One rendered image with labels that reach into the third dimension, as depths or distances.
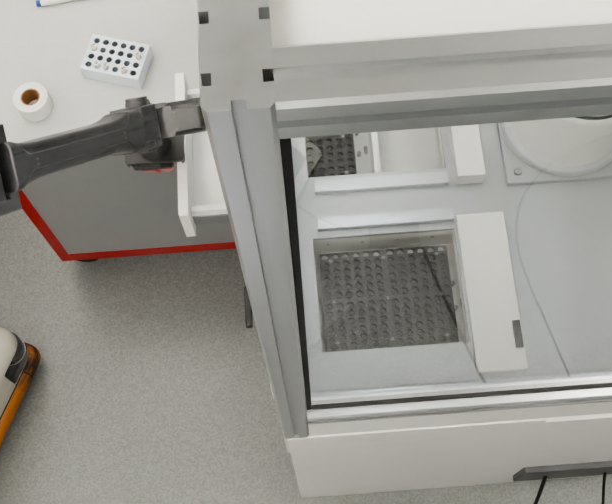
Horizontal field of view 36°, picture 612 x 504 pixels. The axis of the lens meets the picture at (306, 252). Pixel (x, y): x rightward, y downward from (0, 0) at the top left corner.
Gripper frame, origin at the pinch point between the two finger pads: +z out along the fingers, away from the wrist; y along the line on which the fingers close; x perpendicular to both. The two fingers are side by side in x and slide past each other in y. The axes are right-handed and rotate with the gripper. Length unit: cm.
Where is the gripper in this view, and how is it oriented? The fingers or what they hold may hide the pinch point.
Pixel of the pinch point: (163, 167)
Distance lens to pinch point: 174.1
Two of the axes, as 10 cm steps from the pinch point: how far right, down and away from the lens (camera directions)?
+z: 0.3, 3.3, 9.4
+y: 10.0, -0.7, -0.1
